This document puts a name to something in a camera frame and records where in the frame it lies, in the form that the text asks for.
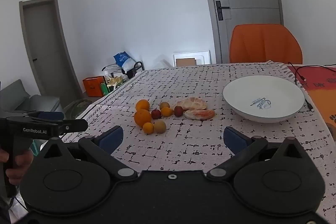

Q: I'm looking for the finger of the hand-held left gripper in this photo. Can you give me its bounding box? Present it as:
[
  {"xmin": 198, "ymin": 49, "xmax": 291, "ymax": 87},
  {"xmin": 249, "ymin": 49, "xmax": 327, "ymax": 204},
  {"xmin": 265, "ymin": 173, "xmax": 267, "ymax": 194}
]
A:
[
  {"xmin": 26, "ymin": 110, "xmax": 65, "ymax": 123},
  {"xmin": 56, "ymin": 119, "xmax": 89, "ymax": 133}
]

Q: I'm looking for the green patterned round cushion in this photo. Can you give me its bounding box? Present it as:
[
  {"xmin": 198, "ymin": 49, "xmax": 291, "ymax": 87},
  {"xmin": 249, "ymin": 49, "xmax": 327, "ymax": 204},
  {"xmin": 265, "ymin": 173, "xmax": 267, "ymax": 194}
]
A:
[{"xmin": 64, "ymin": 99, "xmax": 93, "ymax": 119}]

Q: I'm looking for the large orange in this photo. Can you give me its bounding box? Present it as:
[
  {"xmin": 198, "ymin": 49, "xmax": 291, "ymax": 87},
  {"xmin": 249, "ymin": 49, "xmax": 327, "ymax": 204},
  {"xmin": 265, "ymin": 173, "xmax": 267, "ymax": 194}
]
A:
[
  {"xmin": 135, "ymin": 99, "xmax": 150, "ymax": 112},
  {"xmin": 134, "ymin": 109, "xmax": 152, "ymax": 127}
]

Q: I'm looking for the orange chair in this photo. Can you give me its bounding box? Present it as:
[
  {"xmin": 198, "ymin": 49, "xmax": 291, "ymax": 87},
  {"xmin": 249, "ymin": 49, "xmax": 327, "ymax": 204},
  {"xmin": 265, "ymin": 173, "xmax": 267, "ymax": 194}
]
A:
[{"xmin": 229, "ymin": 25, "xmax": 303, "ymax": 65}]

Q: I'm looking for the black door handle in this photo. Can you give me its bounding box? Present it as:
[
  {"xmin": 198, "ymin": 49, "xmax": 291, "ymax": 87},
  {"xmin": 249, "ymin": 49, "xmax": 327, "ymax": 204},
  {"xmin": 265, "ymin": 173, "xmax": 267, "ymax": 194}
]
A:
[{"xmin": 216, "ymin": 0, "xmax": 230, "ymax": 20}]

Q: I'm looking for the orange-fleshed peeled pomelo piece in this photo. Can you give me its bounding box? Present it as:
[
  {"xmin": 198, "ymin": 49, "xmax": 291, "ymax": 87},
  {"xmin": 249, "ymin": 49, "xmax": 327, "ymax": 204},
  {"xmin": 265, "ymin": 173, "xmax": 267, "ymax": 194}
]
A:
[{"xmin": 184, "ymin": 109, "xmax": 215, "ymax": 120}]

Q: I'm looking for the white plate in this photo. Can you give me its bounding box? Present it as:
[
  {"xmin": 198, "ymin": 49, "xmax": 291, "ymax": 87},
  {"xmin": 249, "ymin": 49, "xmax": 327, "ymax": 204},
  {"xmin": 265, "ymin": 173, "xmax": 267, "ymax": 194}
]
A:
[{"xmin": 223, "ymin": 75, "xmax": 306, "ymax": 123}]

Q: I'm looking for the grey-brown door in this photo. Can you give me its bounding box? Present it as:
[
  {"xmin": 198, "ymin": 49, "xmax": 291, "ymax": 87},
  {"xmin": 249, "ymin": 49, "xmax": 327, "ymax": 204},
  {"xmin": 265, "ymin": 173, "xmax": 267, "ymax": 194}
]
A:
[{"xmin": 19, "ymin": 0, "xmax": 82, "ymax": 102}]

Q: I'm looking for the white framed board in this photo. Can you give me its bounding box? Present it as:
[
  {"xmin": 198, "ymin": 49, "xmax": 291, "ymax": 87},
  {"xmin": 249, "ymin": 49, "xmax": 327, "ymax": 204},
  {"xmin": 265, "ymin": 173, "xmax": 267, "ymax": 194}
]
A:
[{"xmin": 173, "ymin": 50, "xmax": 211, "ymax": 67}]

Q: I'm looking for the orange cardboard box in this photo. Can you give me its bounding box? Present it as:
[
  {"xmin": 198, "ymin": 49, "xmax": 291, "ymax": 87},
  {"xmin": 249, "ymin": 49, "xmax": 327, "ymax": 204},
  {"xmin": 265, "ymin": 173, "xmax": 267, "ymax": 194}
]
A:
[{"xmin": 83, "ymin": 76, "xmax": 106, "ymax": 97}]

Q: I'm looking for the orange printed mat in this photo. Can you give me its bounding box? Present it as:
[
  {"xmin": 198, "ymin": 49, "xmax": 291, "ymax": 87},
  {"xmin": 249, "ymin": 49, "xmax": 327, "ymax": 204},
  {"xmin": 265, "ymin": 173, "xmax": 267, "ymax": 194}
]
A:
[{"xmin": 287, "ymin": 65, "xmax": 336, "ymax": 142}]

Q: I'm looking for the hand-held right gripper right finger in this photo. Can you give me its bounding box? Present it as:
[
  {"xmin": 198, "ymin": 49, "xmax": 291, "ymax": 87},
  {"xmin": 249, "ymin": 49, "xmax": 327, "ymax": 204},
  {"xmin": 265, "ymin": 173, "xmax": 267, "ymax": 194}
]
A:
[{"xmin": 206, "ymin": 126, "xmax": 307, "ymax": 184}]

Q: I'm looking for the person's left hand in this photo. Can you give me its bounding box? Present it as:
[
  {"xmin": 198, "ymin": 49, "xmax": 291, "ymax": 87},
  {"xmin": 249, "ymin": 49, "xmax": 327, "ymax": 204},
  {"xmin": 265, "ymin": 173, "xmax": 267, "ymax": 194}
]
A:
[{"xmin": 0, "ymin": 148, "xmax": 35, "ymax": 186}]

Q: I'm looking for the black trolley rack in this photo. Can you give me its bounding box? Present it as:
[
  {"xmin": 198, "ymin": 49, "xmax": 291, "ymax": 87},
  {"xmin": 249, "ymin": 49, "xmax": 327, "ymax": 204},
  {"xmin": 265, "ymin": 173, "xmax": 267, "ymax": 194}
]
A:
[{"xmin": 102, "ymin": 61, "xmax": 145, "ymax": 88}]

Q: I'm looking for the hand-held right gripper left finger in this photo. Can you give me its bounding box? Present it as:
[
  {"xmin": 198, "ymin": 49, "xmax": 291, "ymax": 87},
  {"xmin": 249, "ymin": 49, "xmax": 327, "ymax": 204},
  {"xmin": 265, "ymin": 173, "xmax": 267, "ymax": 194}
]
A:
[{"xmin": 39, "ymin": 126, "xmax": 138, "ymax": 183}]

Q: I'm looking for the blue plastic bag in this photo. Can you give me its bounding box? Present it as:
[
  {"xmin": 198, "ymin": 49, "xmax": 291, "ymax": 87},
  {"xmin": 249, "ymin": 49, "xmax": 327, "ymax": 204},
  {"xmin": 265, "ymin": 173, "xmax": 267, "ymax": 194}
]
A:
[{"xmin": 113, "ymin": 51, "xmax": 137, "ymax": 73}]

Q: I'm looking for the pale peeled pomelo piece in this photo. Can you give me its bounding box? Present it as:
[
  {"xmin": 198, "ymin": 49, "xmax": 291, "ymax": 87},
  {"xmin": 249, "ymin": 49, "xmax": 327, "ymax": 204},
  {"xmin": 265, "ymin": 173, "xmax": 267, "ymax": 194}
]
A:
[{"xmin": 172, "ymin": 97, "xmax": 208, "ymax": 110}]

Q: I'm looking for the grey sofa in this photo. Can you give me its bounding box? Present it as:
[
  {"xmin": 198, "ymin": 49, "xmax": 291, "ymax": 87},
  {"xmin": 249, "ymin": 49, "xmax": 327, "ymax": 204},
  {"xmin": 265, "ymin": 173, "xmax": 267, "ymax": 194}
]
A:
[{"xmin": 0, "ymin": 79, "xmax": 64, "ymax": 119}]

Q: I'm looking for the black-and-white patterned tablecloth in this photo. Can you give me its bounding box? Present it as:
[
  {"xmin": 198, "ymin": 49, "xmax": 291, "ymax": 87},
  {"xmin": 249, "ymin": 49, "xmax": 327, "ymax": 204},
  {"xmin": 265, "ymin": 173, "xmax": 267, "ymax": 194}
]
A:
[{"xmin": 60, "ymin": 61, "xmax": 336, "ymax": 224}]

